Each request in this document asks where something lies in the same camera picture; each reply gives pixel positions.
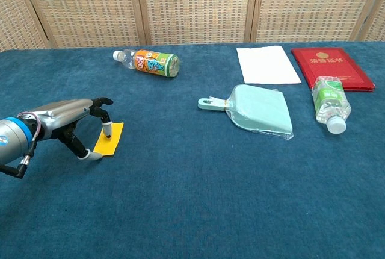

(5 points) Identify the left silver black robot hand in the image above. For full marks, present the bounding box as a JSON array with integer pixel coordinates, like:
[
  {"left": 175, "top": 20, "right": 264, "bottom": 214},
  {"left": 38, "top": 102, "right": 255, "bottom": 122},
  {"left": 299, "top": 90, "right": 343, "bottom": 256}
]
[{"left": 18, "top": 97, "right": 114, "bottom": 161}]

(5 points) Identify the yellow rectangular card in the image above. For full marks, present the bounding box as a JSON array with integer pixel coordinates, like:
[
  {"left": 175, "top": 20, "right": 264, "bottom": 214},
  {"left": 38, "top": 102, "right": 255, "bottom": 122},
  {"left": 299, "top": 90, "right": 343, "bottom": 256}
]
[{"left": 93, "top": 122, "right": 125, "bottom": 158}]

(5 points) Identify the orange label drink bottle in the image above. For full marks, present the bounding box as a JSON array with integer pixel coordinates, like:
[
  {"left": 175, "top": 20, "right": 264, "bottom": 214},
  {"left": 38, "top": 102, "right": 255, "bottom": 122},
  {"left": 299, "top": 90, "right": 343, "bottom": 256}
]
[{"left": 112, "top": 49, "right": 180, "bottom": 78}]

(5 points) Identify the blue carpet table cover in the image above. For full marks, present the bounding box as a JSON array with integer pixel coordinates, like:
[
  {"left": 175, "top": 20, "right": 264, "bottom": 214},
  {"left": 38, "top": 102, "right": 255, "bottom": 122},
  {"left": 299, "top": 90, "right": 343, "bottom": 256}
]
[{"left": 0, "top": 41, "right": 385, "bottom": 259}]

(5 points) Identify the woven bamboo folding screen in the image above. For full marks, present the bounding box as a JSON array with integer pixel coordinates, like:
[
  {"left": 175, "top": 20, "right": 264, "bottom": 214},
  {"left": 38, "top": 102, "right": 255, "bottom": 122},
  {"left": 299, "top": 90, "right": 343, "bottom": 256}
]
[{"left": 0, "top": 0, "right": 385, "bottom": 52}]

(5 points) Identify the light blue plastic dustpan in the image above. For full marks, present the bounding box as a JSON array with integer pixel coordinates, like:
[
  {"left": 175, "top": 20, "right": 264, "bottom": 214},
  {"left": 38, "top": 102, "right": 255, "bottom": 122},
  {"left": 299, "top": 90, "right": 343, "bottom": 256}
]
[{"left": 197, "top": 84, "right": 295, "bottom": 141}]

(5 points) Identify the white paper sheet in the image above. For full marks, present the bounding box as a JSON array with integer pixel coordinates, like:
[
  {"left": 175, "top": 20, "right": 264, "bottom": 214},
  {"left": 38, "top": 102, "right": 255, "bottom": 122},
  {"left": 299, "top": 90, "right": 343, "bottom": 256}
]
[{"left": 236, "top": 45, "right": 302, "bottom": 86}]

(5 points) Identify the green label water bottle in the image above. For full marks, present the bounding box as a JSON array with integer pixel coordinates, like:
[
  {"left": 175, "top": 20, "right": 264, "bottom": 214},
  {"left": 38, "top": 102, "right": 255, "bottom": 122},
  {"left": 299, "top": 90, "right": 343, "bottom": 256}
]
[{"left": 311, "top": 75, "right": 352, "bottom": 134}]

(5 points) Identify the red certificate book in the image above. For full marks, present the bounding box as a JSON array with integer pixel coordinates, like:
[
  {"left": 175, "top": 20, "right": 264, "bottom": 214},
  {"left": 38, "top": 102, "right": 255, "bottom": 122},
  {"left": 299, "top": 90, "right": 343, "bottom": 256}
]
[{"left": 291, "top": 47, "right": 376, "bottom": 93}]

